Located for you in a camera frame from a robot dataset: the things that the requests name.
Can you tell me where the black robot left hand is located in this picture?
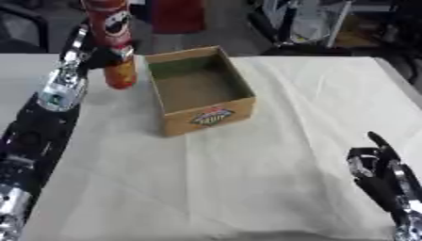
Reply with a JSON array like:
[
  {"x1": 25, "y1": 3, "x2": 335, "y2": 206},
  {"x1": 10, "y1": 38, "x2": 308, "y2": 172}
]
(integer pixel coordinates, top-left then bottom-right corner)
[{"x1": 56, "y1": 18, "x2": 125, "y2": 77}]

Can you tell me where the tall red snack can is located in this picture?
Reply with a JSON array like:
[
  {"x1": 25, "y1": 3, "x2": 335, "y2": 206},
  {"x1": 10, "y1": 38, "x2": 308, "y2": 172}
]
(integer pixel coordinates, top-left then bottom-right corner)
[{"x1": 79, "y1": 0, "x2": 136, "y2": 49}]

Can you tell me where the black chair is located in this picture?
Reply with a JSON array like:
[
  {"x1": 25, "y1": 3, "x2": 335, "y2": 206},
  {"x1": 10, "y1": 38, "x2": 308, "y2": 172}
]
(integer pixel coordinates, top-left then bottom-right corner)
[{"x1": 0, "y1": 3, "x2": 53, "y2": 54}]

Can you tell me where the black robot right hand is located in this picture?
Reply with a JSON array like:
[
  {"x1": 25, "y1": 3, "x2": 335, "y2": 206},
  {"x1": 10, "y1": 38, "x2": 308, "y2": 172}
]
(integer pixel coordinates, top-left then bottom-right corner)
[{"x1": 346, "y1": 131, "x2": 422, "y2": 215}]

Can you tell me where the tan cardboard box green inside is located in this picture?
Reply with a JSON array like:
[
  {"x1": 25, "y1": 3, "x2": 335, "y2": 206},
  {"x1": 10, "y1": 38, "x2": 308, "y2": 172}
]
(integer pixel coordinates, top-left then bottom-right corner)
[{"x1": 141, "y1": 45, "x2": 259, "y2": 138}]

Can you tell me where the white board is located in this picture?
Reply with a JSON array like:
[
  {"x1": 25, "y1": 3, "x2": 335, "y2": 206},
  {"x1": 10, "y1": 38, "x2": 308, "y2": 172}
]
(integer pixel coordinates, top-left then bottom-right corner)
[{"x1": 284, "y1": 0, "x2": 355, "y2": 49}]

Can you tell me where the black tripod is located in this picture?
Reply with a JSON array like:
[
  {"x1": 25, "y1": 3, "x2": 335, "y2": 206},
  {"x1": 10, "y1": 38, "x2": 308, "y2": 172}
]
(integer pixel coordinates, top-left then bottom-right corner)
[{"x1": 245, "y1": 0, "x2": 302, "y2": 49}]

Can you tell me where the red bag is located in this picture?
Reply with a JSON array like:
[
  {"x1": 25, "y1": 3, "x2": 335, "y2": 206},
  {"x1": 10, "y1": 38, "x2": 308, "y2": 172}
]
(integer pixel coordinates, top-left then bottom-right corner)
[{"x1": 150, "y1": 0, "x2": 208, "y2": 35}]

